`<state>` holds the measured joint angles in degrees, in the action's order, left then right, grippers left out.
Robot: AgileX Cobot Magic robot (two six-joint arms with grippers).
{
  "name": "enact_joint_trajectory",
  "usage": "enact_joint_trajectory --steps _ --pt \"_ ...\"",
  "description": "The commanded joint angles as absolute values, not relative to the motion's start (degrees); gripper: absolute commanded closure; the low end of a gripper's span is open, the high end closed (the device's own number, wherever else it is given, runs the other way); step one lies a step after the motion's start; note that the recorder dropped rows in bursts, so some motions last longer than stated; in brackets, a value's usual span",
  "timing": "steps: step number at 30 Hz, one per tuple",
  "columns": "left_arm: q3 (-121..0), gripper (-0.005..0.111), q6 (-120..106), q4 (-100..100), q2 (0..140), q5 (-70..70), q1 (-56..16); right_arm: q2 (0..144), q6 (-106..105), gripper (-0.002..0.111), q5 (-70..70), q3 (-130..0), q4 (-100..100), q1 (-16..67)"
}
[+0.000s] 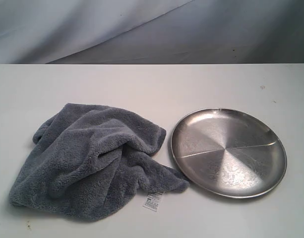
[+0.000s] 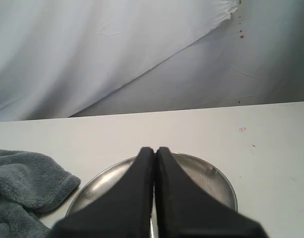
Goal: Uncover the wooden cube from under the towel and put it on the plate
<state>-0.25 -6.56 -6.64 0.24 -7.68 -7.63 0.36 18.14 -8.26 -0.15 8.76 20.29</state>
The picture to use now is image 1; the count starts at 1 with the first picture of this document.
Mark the grey fluffy towel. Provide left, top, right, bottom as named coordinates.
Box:
left=9, top=104, right=189, bottom=221

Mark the round steel plate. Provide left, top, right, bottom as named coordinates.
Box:
left=170, top=108, right=287, bottom=199

